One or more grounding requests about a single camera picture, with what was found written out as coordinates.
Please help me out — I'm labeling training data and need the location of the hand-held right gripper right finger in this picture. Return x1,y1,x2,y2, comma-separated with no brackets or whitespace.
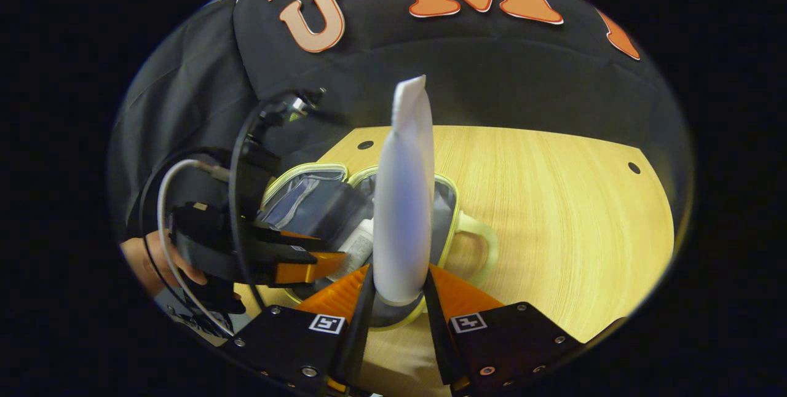
422,264,583,393

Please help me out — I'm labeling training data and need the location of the black cable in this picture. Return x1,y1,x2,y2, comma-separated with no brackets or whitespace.
229,96,290,312

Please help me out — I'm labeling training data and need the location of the white cable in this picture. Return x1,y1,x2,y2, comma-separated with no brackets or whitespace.
157,159,235,337

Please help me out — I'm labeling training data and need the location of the person's printed clothing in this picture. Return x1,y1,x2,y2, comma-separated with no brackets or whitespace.
154,286,250,348

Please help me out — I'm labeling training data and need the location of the pale yellow suitcase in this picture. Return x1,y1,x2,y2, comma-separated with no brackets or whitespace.
260,162,500,331

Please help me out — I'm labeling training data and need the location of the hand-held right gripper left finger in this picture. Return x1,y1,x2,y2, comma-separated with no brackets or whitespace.
232,264,377,395

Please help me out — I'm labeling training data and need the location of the white squeeze tube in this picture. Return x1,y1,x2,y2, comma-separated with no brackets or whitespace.
372,75,436,307

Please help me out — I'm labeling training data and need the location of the white pump bottle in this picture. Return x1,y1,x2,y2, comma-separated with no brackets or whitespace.
335,219,376,281

